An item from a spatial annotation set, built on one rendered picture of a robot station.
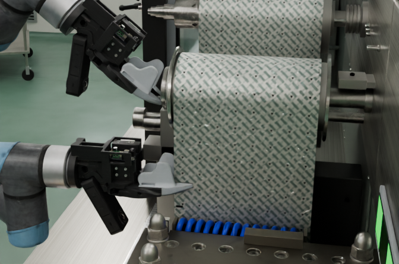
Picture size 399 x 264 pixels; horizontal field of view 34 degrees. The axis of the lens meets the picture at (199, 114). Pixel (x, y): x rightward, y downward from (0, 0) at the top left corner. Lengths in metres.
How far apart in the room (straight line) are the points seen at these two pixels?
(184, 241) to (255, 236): 0.12
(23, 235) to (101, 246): 0.19
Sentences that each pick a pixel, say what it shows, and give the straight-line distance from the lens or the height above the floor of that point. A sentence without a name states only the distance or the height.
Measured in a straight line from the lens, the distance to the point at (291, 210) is 1.12.
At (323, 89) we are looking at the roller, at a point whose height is 1.28.
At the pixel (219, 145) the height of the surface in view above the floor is 1.18.
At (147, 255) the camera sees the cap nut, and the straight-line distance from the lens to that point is 1.00.
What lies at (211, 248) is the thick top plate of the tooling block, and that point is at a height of 1.03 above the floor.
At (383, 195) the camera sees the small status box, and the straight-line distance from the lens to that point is 0.85.
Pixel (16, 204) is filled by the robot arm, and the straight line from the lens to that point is 1.20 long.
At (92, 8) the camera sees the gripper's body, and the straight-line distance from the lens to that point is 1.11.
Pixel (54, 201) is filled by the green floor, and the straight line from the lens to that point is 3.55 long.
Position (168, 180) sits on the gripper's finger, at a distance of 1.11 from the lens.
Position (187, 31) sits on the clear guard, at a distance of 2.12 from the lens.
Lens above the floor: 1.59
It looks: 20 degrees down
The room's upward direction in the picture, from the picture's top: straight up
